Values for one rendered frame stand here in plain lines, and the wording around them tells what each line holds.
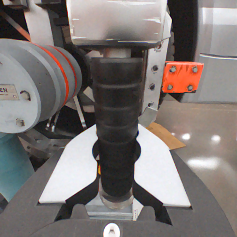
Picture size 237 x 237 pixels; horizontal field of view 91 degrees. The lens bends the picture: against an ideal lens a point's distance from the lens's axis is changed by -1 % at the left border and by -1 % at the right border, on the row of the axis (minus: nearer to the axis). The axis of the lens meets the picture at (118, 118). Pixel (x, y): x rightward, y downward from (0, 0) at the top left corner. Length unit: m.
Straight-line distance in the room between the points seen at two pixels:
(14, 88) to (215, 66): 0.51
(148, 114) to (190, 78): 0.13
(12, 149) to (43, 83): 0.21
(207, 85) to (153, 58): 0.26
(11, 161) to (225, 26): 0.66
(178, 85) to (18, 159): 0.43
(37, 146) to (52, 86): 0.30
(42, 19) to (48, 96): 0.18
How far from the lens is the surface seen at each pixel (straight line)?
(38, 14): 0.35
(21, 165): 0.40
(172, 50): 0.40
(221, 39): 0.50
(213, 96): 0.54
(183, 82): 0.33
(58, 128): 0.55
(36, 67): 0.21
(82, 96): 0.57
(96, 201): 0.77
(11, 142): 0.37
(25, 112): 0.21
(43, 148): 0.48
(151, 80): 0.31
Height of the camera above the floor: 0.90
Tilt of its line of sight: 28 degrees down
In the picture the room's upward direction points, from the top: straight up
